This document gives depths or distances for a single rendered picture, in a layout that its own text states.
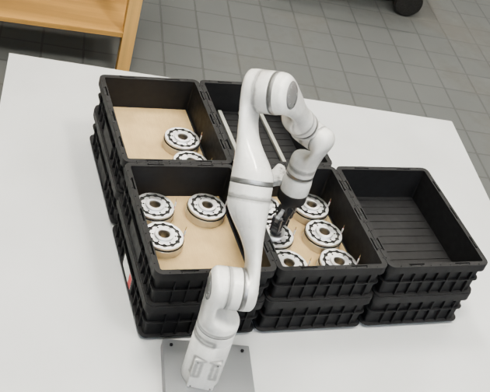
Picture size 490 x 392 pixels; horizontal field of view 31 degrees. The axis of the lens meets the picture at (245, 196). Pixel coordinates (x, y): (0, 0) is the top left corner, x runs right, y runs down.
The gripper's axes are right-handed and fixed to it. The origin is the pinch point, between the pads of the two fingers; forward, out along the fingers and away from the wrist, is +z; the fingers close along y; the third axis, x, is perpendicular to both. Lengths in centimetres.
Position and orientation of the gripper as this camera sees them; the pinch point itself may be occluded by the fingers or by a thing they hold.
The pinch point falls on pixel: (279, 229)
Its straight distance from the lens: 235.4
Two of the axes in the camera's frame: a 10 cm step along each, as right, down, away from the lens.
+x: -8.6, -4.6, 2.2
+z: -2.4, 7.5, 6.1
